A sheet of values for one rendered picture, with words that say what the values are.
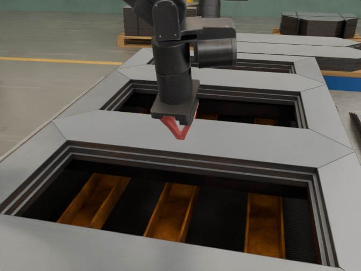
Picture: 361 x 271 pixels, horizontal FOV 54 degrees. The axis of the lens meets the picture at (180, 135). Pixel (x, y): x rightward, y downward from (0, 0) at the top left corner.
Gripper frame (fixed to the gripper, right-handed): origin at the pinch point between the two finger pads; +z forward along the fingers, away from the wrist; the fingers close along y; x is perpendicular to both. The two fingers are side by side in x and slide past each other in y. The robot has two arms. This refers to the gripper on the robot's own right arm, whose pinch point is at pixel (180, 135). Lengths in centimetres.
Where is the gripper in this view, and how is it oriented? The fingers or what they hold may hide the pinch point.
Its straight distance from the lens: 66.2
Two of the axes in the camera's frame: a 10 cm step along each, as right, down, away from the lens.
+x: -9.7, -0.8, 2.2
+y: 2.1, -6.6, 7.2
